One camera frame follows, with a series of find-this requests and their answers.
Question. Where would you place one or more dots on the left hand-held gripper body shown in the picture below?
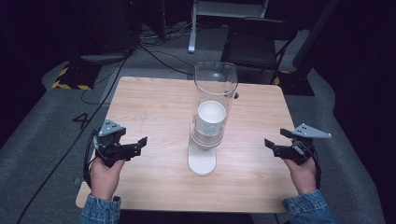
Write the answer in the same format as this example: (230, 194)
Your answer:
(109, 146)

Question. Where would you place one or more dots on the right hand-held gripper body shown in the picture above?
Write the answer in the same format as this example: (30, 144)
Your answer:
(300, 149)

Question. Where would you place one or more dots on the person's right hand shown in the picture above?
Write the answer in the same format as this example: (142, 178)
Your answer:
(301, 177)

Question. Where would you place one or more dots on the person's left hand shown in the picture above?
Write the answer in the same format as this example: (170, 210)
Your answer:
(104, 180)

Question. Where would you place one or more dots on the dark stand with base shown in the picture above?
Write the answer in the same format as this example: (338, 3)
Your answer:
(299, 84)

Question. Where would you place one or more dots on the clear tube cup dispenser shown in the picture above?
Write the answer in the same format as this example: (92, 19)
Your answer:
(202, 158)

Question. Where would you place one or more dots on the white paper cup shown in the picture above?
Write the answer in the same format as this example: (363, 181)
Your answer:
(211, 116)

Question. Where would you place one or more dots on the grey flat stand base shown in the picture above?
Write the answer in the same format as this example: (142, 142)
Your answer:
(104, 58)

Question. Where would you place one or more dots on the black folding chair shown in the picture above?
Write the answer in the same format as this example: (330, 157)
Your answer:
(252, 49)

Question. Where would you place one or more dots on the black equipment box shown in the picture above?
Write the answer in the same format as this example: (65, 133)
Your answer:
(106, 25)

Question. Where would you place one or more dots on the white metal stand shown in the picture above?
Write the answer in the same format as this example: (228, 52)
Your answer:
(193, 31)

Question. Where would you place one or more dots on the black yellow striped base plate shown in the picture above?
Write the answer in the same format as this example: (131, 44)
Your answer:
(76, 77)

